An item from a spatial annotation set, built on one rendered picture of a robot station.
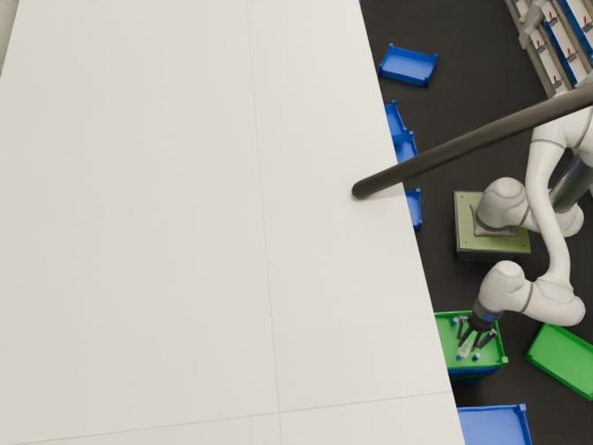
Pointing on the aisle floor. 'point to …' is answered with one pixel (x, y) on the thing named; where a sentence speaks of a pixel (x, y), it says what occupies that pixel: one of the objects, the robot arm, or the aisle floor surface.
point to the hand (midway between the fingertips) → (465, 348)
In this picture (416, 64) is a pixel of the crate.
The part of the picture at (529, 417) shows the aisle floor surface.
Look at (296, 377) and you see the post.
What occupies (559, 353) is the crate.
